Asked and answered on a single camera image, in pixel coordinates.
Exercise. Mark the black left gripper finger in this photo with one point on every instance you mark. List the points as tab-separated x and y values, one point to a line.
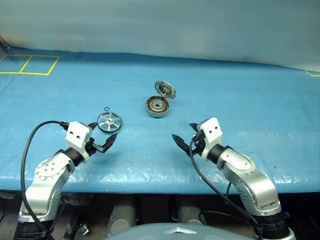
93	125
110	142

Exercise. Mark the silver spoked wheel cover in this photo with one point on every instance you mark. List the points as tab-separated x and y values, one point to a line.
109	122

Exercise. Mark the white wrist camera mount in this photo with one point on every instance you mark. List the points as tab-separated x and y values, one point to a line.
77	132
211	132

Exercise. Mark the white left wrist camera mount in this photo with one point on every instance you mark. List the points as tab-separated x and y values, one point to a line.
77	132

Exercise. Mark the grey robot torso with emblem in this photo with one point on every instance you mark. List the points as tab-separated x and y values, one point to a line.
162	232

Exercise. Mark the motor housing with copper windings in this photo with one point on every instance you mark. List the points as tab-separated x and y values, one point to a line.
158	108

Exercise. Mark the silver toothed gear plate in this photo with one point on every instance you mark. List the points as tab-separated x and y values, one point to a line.
165	89

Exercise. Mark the blue plastic table cover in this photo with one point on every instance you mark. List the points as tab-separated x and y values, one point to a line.
225	100

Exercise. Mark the yellow tape corner mark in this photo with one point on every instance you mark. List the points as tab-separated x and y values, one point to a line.
312	74

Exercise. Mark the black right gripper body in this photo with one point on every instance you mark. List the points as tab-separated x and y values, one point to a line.
198	143

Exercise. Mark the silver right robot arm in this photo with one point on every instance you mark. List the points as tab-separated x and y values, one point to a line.
252	180

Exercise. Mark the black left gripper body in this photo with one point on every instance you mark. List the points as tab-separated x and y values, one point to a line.
90	147

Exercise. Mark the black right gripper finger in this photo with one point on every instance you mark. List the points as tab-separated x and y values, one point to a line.
194	127
181	145

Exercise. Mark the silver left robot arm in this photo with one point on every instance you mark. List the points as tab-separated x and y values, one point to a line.
47	185

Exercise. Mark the yellow tape double square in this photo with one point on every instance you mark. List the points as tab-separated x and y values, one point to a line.
47	73

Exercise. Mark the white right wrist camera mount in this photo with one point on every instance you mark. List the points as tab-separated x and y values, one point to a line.
211	132

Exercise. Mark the dark object at table corner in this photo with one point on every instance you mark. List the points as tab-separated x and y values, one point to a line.
3	43

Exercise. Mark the small black silver clip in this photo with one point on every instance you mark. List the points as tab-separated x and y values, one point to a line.
83	228

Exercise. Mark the grey rounded cylinder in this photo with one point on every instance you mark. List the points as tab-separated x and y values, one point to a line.
122	217
191	212

